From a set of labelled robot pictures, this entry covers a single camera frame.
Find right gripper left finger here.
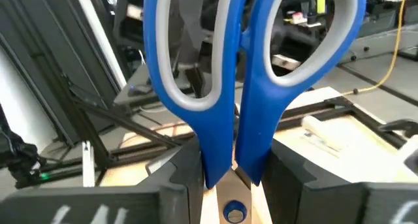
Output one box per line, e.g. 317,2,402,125
0,137,206,224

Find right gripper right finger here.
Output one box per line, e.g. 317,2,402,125
261,139,418,224

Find blue handled scissors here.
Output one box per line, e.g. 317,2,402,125
142,0,367,224

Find silver aluminium extrusion piece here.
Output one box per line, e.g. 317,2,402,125
82,140,95,188

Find white stapler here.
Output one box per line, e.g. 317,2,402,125
300,115,360,153

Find grey desk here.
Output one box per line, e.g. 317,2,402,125
112,62,197,107

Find black computer mouse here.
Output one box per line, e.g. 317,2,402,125
127,83,154,96

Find black folding partition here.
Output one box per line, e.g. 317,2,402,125
0,0,128,146

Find black frame clamp handle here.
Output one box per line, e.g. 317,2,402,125
378,118,418,138

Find yellow cable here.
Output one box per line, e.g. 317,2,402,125
341,0,410,97

